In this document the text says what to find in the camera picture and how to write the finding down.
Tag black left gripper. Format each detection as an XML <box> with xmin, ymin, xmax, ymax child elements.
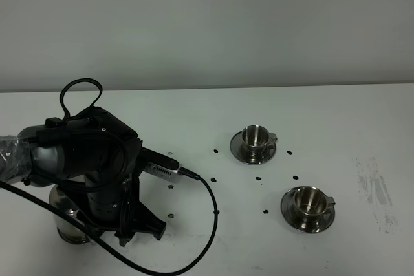
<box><xmin>115</xmin><ymin>173</ymin><xmax>166</xmax><ymax>246</ymax></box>

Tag stainless steel teapot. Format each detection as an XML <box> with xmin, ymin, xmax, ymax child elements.
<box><xmin>49</xmin><ymin>185</ymin><xmax>111</xmax><ymax>244</ymax></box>

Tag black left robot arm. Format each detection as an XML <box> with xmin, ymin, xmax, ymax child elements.
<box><xmin>1</xmin><ymin>107</ymin><xmax>177</xmax><ymax>245</ymax></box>

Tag far stainless steel saucer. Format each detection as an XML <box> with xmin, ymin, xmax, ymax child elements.
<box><xmin>230</xmin><ymin>131</ymin><xmax>277</xmax><ymax>165</ymax></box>

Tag stainless steel saucer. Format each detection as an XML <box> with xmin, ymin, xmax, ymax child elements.
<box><xmin>230</xmin><ymin>131</ymin><xmax>277</xmax><ymax>165</ymax></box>
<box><xmin>280</xmin><ymin>187</ymin><xmax>335</xmax><ymax>233</ymax></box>

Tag far stainless steel teacup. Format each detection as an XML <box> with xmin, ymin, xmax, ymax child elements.
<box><xmin>241</xmin><ymin>125</ymin><xmax>278</xmax><ymax>153</ymax></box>

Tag stainless steel teacup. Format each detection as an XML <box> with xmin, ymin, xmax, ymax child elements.
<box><xmin>293</xmin><ymin>186</ymin><xmax>336</xmax><ymax>221</ymax></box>
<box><xmin>241</xmin><ymin>125</ymin><xmax>278</xmax><ymax>153</ymax></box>

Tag near stainless steel saucer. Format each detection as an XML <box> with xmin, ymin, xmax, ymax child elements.
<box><xmin>280</xmin><ymin>187</ymin><xmax>335</xmax><ymax>233</ymax></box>

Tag near stainless steel teacup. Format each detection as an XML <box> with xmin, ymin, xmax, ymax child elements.
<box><xmin>293</xmin><ymin>186</ymin><xmax>336</xmax><ymax>221</ymax></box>

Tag black left camera cable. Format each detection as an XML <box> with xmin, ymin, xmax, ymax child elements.
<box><xmin>0</xmin><ymin>78</ymin><xmax>221</xmax><ymax>275</ymax></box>

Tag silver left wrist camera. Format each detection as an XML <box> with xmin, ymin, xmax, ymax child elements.
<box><xmin>138</xmin><ymin>148</ymin><xmax>181</xmax><ymax>183</ymax></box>

